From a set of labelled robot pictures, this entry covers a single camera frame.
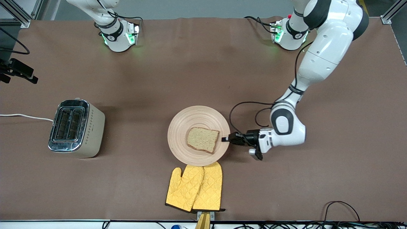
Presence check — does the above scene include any slice of bread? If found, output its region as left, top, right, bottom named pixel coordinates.
left=186, top=127, right=220, bottom=154

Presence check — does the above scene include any round wooden plate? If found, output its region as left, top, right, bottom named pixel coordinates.
left=167, top=106, right=231, bottom=167

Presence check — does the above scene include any cream and chrome toaster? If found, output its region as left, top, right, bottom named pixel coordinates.
left=48, top=99, right=106, bottom=158

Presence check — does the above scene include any yellow quilted oven mitt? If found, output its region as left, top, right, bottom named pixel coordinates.
left=165, top=164, right=204, bottom=213
left=192, top=162, right=226, bottom=212

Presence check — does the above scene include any white toaster power cord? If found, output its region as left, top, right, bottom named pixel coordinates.
left=0, top=114, right=54, bottom=122

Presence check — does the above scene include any aluminium frame post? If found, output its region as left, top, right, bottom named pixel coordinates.
left=0, top=0, right=42, bottom=28
left=381, top=0, right=407, bottom=25

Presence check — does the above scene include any black looped cable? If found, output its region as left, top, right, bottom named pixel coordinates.
left=324, top=201, right=360, bottom=223

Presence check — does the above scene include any black right arm base cable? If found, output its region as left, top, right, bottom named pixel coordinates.
left=95, top=0, right=143, bottom=23

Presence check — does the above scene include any black arm base cable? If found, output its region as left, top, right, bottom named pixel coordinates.
left=95, top=0, right=143, bottom=23
left=244, top=16, right=274, bottom=34

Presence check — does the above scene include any black left arm base cable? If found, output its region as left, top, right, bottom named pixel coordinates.
left=244, top=16, right=274, bottom=34

